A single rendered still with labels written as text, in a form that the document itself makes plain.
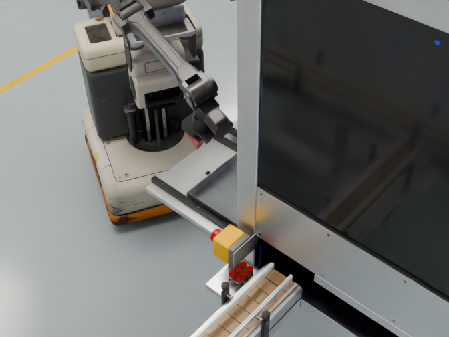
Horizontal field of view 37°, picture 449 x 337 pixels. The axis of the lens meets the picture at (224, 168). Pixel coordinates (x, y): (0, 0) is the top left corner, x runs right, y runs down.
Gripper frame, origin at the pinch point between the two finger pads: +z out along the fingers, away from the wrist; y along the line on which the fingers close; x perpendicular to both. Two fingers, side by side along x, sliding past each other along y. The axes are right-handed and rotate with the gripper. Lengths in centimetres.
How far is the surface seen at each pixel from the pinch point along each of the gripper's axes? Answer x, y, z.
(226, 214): -2.6, 16.6, 15.8
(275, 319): -24, 50, 6
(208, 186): 2.8, 4.6, 18.2
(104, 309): -17, -22, 114
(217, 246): -21.5, 26.9, 0.7
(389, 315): -13, 72, -12
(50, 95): 62, -155, 140
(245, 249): -16.8, 32.8, 0.5
